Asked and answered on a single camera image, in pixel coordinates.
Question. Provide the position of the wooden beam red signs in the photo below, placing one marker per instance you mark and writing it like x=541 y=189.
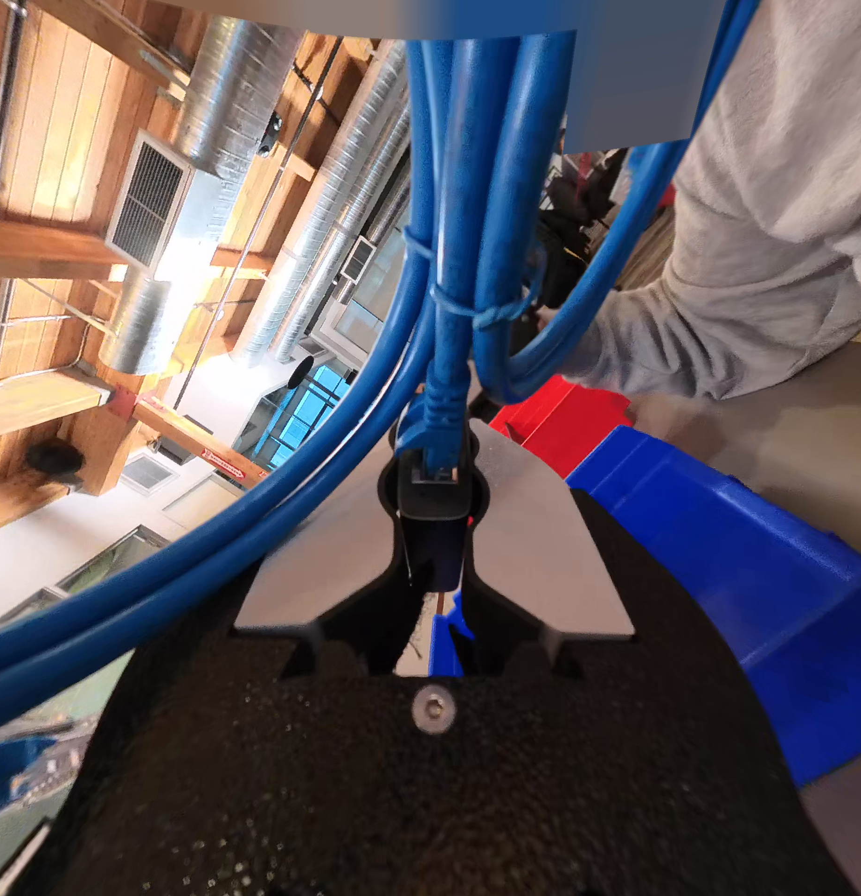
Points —
x=185 y=437

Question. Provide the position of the person's right forearm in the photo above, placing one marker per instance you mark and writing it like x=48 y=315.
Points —
x=717 y=336

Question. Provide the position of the silver spiral duct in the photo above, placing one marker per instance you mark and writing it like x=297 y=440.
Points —
x=332 y=189

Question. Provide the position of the large silver duct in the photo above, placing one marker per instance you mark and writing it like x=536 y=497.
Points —
x=241 y=91

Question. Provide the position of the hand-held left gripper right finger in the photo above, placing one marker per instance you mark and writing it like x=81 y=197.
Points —
x=542 y=553

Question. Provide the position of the black dome fixture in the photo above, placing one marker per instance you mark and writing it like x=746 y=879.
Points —
x=301 y=372
x=53 y=462

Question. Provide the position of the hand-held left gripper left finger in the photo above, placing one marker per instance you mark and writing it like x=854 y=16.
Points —
x=318 y=581

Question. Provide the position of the blue plastic bin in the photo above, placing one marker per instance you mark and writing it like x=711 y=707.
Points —
x=752 y=595

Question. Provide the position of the white wall vent grille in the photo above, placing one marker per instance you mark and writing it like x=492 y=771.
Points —
x=149 y=472

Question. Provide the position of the black ethernet adapter box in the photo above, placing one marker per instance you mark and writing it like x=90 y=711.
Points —
x=434 y=539

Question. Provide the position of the red plastic bin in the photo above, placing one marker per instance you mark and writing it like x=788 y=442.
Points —
x=563 y=420

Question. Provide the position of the white duct vent grille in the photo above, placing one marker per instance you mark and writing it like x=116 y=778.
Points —
x=147 y=199

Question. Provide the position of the person's grey sweatshirt torso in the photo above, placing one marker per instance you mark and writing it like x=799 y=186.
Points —
x=808 y=140

